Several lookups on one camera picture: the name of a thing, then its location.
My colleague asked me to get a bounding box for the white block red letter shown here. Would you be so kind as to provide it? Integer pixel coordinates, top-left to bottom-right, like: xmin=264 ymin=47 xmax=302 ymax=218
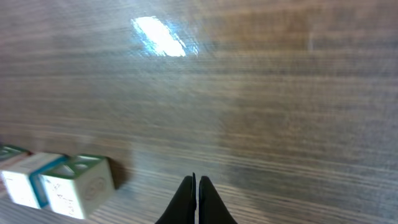
xmin=1 ymin=144 xmax=31 ymax=198

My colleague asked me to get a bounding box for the white block red drawing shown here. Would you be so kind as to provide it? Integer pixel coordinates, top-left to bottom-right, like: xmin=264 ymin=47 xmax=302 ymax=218
xmin=40 ymin=154 xmax=115 ymax=220

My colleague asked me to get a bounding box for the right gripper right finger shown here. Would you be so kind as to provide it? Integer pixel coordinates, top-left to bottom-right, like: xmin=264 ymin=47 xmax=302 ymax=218
xmin=198 ymin=176 xmax=238 ymax=224

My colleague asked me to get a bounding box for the white block faint drawing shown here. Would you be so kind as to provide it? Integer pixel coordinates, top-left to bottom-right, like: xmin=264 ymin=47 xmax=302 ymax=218
xmin=2 ymin=152 xmax=67 ymax=209

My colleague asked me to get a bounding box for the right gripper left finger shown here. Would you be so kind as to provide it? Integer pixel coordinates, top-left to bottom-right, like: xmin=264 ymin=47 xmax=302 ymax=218
xmin=155 ymin=173 xmax=197 ymax=224

